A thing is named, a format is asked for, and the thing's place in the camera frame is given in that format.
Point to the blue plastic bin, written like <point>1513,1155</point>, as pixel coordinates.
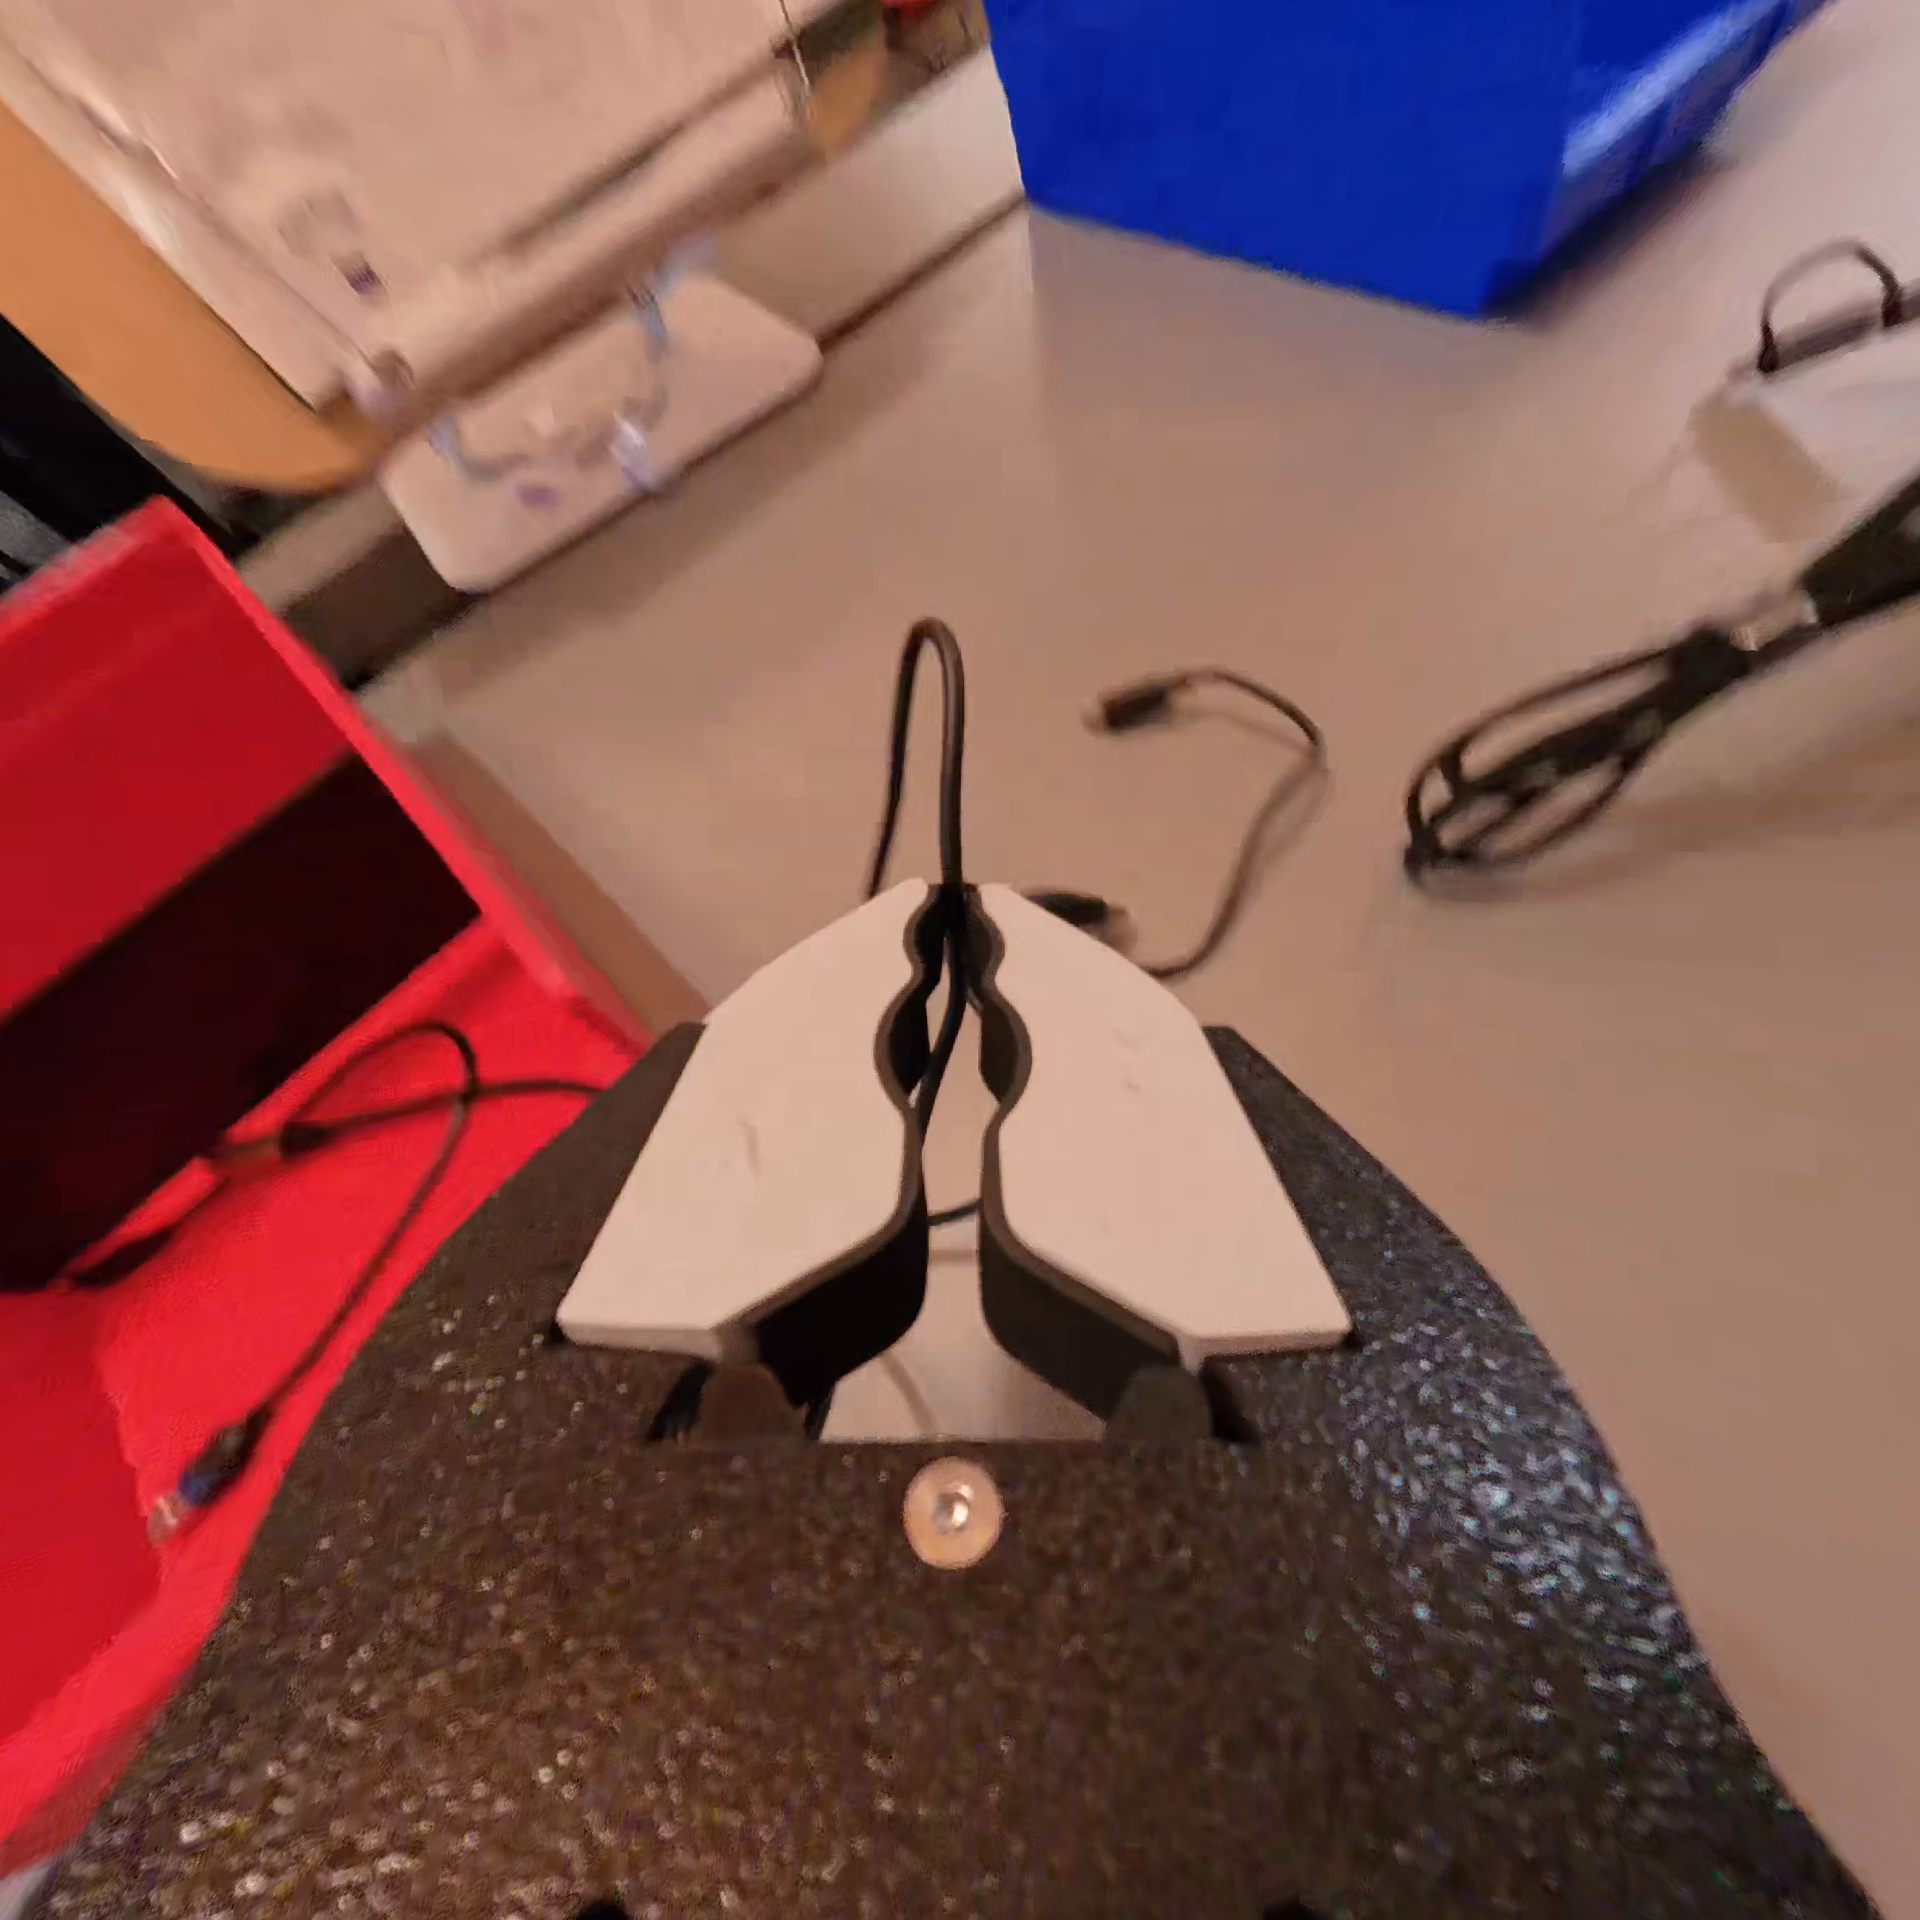
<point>1319,135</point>

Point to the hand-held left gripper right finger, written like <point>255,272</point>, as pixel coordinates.
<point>1157,1170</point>

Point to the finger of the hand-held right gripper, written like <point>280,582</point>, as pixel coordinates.
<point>1846,405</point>

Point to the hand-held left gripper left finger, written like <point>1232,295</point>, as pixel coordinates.
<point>749,1155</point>

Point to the printed instruction sheets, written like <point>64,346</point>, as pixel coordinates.
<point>375,120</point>

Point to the black bin divider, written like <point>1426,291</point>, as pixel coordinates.
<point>225,975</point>

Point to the red plastic bin with divider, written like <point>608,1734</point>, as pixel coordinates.
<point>151,675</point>

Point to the document stand with tan board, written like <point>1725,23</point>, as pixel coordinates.
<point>705,390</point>

